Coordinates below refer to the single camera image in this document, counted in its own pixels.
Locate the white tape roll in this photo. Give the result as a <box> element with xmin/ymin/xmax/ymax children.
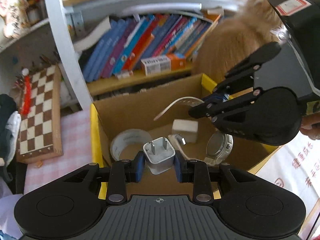
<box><xmin>110</xmin><ymin>129</ymin><xmax>154</xmax><ymax>162</ymax></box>

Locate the white plush figure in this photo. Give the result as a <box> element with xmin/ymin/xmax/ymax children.
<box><xmin>0</xmin><ymin>0</ymin><xmax>28</xmax><ymax>38</ymax></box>

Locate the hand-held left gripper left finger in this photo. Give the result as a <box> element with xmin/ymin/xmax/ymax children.
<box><xmin>59</xmin><ymin>152</ymin><xmax>146</xmax><ymax>204</ymax></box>

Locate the orange white carton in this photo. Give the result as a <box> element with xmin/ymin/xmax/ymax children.
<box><xmin>140</xmin><ymin>53</ymin><xmax>187</xmax><ymax>76</ymax></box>

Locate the orange fluffy cat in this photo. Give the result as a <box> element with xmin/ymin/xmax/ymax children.
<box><xmin>191</xmin><ymin>0</ymin><xmax>288</xmax><ymax>84</ymax></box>

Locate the pile of clothes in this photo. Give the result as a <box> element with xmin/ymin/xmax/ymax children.
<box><xmin>0</xmin><ymin>94</ymin><xmax>25</xmax><ymax>240</ymax></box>

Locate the yellow cardboard box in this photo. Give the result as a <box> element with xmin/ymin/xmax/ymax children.
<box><xmin>90</xmin><ymin>73</ymin><xmax>282</xmax><ymax>200</ymax></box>

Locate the red tassel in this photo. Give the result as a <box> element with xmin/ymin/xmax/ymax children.
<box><xmin>20</xmin><ymin>69</ymin><xmax>33</xmax><ymax>115</ymax></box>

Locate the cream rectangular block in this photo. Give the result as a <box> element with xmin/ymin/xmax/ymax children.
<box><xmin>172</xmin><ymin>119</ymin><xmax>199</xmax><ymax>144</ymax></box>

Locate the wooden chessboard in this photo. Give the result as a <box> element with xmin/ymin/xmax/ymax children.
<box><xmin>15</xmin><ymin>64</ymin><xmax>63</xmax><ymax>164</ymax></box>

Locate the cream strap wristwatch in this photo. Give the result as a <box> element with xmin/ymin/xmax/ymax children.
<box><xmin>153</xmin><ymin>96</ymin><xmax>234</xmax><ymax>167</ymax></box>

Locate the row of colourful books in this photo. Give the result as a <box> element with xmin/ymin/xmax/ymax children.
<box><xmin>72</xmin><ymin>14</ymin><xmax>222</xmax><ymax>83</ymax></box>

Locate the white charger plug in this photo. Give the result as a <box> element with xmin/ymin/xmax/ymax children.
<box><xmin>142</xmin><ymin>137</ymin><xmax>175</xmax><ymax>175</ymax></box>

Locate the grey shelf unit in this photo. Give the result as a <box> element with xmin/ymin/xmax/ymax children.
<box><xmin>0</xmin><ymin>0</ymin><xmax>250</xmax><ymax>110</ymax></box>

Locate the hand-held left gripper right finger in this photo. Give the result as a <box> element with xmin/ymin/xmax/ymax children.
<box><xmin>173</xmin><ymin>153</ymin><xmax>258</xmax><ymax>204</ymax></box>

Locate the pink checked tablecloth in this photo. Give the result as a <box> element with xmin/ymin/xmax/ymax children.
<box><xmin>0</xmin><ymin>109</ymin><xmax>320</xmax><ymax>240</ymax></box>

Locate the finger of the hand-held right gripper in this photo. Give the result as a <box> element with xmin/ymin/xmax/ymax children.
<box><xmin>189</xmin><ymin>88</ymin><xmax>263</xmax><ymax>140</ymax></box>
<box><xmin>212</xmin><ymin>41</ymin><xmax>282</xmax><ymax>97</ymax></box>

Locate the person's right hand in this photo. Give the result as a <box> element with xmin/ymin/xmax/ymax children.
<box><xmin>299</xmin><ymin>114</ymin><xmax>320</xmax><ymax>141</ymax></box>

